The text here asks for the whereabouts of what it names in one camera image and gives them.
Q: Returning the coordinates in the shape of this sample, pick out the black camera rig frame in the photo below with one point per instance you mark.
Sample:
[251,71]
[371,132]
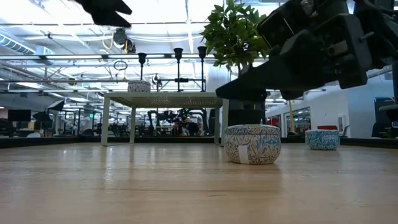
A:
[181,80]

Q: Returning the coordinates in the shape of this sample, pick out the teal blue patterned candle tin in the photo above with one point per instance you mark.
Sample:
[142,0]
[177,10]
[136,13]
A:
[322,140]

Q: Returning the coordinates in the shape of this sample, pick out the purple white floral candle tin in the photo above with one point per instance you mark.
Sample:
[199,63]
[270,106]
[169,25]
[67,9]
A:
[139,86]

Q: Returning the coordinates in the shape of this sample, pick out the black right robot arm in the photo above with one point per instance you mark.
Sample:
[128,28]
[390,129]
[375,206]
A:
[385,25]

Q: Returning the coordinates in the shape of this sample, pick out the black hanging ceiling device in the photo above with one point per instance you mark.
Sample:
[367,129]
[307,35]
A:
[122,39]

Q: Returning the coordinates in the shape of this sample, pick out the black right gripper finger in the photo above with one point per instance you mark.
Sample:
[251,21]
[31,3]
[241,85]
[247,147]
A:
[292,95]
[280,74]

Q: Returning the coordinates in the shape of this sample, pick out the red object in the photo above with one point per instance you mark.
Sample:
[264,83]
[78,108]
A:
[327,127]

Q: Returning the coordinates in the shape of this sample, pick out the black studio light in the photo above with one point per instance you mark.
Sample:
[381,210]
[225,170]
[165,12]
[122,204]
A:
[56,105]

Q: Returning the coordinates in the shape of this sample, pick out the yellow blue floral candle tin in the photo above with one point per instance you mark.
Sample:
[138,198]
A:
[252,144]

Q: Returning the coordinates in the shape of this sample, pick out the yellow vertical pole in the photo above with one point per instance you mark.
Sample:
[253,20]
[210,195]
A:
[291,115]

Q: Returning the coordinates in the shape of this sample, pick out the black computer monitor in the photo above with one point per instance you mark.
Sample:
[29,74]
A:
[19,115]

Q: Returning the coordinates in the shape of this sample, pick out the black office chair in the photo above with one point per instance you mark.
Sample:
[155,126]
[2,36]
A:
[383,118]

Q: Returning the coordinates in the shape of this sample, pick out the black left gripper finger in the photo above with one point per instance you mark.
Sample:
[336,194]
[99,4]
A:
[109,19]
[119,7]

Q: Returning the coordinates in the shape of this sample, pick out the green leafy potted tree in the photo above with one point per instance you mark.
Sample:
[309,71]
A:
[233,34]

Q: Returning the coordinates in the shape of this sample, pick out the black background robot arm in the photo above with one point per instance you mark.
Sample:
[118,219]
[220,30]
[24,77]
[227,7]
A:
[161,118]
[186,123]

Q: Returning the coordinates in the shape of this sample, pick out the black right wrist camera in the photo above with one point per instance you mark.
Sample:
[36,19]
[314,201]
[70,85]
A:
[280,25]

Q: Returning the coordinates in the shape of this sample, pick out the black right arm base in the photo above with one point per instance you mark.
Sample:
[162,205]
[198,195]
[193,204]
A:
[392,158]

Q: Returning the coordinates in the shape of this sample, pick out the black square planter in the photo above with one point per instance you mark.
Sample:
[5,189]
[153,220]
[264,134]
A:
[247,115]

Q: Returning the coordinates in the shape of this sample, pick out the pale green metal riser shelf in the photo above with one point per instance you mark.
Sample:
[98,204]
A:
[168,99]

